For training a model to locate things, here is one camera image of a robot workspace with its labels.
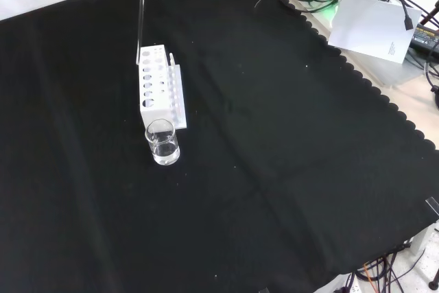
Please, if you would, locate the orange cable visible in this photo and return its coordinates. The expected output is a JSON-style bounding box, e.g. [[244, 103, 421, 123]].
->
[[362, 261, 381, 293]]

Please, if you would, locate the clear glass beaker with liquid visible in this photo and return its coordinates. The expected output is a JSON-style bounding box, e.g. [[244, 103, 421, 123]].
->
[[144, 118, 181, 167]]

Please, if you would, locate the white test tube rack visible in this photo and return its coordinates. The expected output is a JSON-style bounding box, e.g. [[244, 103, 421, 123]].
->
[[138, 43, 190, 130]]

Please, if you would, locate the black bench cloth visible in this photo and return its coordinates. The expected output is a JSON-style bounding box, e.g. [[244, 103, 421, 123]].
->
[[0, 0, 439, 293]]

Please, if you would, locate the grey tape strip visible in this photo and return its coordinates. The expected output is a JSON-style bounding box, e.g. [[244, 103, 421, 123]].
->
[[424, 196, 439, 219]]

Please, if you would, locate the clear glass rod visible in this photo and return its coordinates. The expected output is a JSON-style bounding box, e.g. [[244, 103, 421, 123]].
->
[[135, 0, 147, 67]]

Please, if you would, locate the black power adapter box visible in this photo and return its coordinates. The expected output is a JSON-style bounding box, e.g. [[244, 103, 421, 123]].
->
[[409, 23, 439, 55]]

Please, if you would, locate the pale white board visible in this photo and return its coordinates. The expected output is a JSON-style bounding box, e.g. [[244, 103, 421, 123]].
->
[[327, 0, 423, 65]]

